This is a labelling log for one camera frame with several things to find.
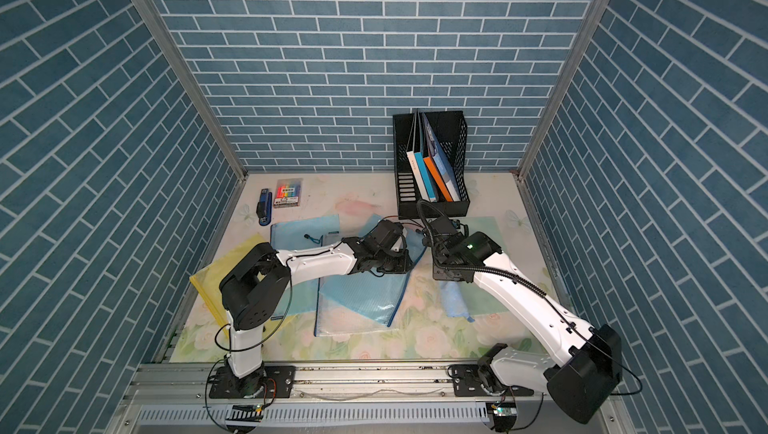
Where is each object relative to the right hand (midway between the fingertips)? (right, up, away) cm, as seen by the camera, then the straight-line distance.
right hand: (449, 269), depth 78 cm
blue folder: (-1, +31, +10) cm, 33 cm away
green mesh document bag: (+10, -12, +8) cm, 18 cm away
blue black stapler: (-62, +16, +28) cm, 70 cm away
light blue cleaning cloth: (0, -6, -7) cm, 9 cm away
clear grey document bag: (-32, -15, +5) cm, 36 cm away
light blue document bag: (-21, -9, +8) cm, 24 cm away
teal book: (-4, +26, +15) cm, 30 cm away
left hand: (-7, -2, +9) cm, 12 cm away
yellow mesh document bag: (-73, -6, +13) cm, 75 cm away
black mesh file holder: (+5, +43, +22) cm, 48 cm away
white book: (-7, +26, +15) cm, 31 cm away
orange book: (-3, +29, +12) cm, 31 cm away
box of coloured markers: (-56, +21, +34) cm, 68 cm away
